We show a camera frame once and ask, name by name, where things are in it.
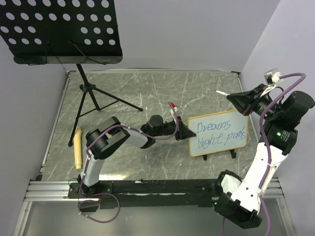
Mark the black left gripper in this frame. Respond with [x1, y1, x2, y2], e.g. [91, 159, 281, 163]
[154, 117, 196, 141]

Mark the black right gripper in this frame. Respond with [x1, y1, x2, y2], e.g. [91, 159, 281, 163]
[226, 83, 282, 120]

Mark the white marker pen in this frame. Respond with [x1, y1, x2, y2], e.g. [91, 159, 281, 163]
[216, 90, 229, 96]

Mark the yellow framed small whiteboard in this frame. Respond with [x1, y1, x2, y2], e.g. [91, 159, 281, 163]
[188, 110, 249, 157]

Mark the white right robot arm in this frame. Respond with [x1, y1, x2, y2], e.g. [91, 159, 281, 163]
[214, 84, 315, 229]

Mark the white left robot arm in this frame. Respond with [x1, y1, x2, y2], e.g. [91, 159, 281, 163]
[78, 115, 196, 198]

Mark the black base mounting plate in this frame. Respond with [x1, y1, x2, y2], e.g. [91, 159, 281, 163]
[68, 179, 223, 212]

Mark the wooden rolling pin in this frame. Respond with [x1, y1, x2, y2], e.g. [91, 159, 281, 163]
[73, 126, 82, 170]

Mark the black perforated music stand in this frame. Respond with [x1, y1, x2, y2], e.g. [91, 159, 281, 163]
[0, 0, 143, 148]

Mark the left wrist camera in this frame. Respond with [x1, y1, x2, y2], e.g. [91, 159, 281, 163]
[170, 102, 182, 121]

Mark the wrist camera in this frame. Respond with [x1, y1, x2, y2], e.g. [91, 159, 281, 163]
[170, 102, 182, 121]
[261, 68, 283, 96]

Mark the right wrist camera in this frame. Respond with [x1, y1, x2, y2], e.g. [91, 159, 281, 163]
[261, 68, 283, 96]

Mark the wire whiteboard easel stand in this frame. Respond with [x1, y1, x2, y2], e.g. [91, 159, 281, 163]
[201, 149, 237, 161]

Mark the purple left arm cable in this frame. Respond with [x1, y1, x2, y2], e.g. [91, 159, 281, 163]
[78, 102, 180, 224]

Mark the aluminium rail frame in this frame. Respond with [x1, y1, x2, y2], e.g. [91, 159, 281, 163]
[12, 70, 296, 236]

